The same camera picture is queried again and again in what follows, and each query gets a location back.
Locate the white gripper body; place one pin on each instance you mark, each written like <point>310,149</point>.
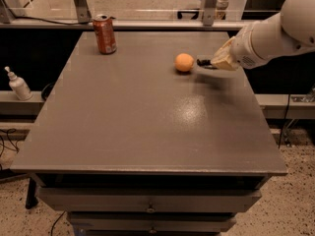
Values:
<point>243,53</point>

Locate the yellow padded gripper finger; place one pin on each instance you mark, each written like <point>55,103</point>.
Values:
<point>223,59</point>

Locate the black rxbar chocolate wrapper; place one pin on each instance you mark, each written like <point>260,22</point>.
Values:
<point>206,64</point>

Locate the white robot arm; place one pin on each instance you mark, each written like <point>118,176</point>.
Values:
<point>290,32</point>

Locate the orange fruit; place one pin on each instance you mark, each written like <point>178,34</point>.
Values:
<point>184,62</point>

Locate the red soda can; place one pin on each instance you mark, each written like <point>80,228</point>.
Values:
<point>104,33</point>

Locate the grey lower drawer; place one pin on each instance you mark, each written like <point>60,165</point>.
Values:
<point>159,222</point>

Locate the grey drawer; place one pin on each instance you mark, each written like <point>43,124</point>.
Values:
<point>148,200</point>
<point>159,222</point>

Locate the white pump bottle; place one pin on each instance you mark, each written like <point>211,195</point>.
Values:
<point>18,85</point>

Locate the grey upper drawer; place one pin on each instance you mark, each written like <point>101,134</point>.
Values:
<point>148,200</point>

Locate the black table leg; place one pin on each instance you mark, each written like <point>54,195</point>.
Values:
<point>31,200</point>

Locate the right metal frame bracket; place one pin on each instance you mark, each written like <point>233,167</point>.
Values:
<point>209,12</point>

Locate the metal frame bracket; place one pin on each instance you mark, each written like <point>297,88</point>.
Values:
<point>83,12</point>
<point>209,12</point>

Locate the left metal frame bracket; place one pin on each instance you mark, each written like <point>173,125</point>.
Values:
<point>83,12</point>

